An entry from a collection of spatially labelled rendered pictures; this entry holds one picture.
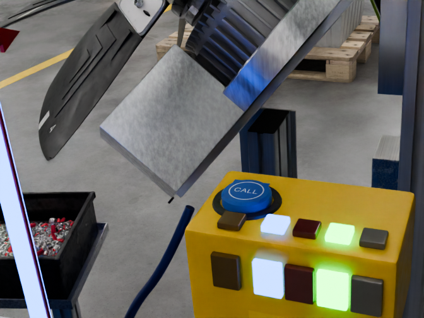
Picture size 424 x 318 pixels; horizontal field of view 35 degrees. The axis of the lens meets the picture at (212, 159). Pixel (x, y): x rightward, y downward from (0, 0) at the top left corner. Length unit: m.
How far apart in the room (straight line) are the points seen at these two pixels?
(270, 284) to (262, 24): 0.44
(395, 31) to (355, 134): 2.13
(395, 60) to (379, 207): 0.53
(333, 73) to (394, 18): 2.72
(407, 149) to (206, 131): 0.30
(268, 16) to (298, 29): 0.05
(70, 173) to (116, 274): 0.82
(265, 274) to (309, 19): 0.42
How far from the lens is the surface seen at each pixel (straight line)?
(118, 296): 2.22
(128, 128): 0.87
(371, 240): 0.48
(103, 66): 1.00
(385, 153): 1.12
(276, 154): 1.05
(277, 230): 0.49
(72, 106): 1.02
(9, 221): 0.70
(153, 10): 0.98
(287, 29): 0.84
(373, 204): 0.53
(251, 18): 0.87
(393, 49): 1.03
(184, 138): 0.87
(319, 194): 0.55
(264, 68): 0.84
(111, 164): 3.03
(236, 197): 0.52
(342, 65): 3.71
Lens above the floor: 1.35
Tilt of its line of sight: 27 degrees down
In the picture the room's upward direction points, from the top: 5 degrees counter-clockwise
